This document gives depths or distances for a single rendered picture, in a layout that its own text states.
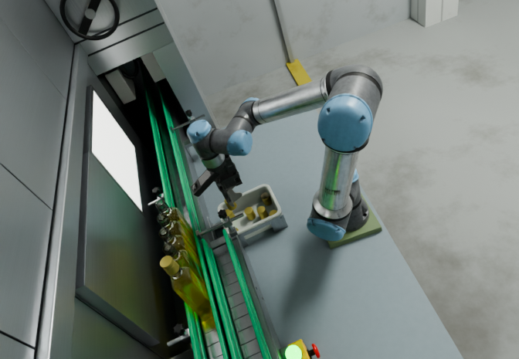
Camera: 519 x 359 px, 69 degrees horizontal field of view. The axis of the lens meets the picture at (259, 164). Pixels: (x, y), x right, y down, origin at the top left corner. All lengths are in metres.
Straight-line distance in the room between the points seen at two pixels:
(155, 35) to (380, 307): 1.38
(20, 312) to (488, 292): 1.90
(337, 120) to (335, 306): 0.65
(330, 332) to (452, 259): 1.11
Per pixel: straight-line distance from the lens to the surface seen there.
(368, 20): 3.89
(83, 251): 0.95
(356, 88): 0.88
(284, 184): 1.59
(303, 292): 1.32
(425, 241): 2.26
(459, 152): 2.68
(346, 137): 0.86
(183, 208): 1.51
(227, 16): 3.45
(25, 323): 0.77
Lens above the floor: 1.92
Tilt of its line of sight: 43 degrees down
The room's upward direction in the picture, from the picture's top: 23 degrees counter-clockwise
